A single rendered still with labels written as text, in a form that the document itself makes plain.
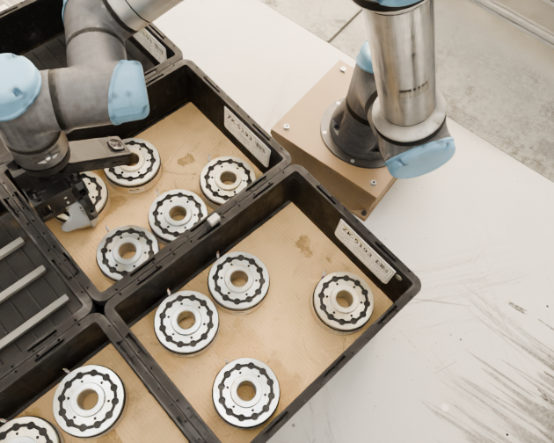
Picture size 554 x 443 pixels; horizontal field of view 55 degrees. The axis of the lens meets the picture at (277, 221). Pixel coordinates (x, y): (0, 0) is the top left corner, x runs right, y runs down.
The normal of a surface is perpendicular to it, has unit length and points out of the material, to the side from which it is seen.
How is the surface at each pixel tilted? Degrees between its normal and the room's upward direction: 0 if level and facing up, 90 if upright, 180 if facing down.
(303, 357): 0
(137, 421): 0
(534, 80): 0
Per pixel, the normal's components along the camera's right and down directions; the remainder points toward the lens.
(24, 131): 0.23, 0.88
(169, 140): 0.09, -0.44
